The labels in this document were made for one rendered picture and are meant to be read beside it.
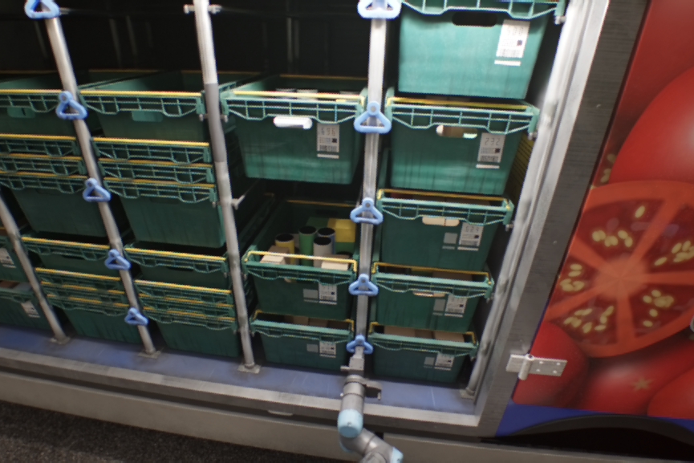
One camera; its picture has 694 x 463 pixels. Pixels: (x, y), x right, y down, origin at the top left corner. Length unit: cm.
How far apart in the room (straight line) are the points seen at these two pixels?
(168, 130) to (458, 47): 86
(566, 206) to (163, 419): 174
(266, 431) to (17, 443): 146
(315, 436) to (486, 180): 119
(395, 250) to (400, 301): 20
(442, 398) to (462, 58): 120
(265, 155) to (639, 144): 95
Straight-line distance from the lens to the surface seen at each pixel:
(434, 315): 139
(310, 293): 136
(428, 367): 157
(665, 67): 103
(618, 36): 98
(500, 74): 109
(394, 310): 137
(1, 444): 279
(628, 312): 130
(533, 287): 115
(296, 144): 112
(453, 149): 110
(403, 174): 112
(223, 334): 163
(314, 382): 160
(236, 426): 178
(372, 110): 101
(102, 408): 209
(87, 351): 201
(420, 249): 122
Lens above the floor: 189
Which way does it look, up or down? 29 degrees down
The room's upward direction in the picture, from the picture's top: 2 degrees clockwise
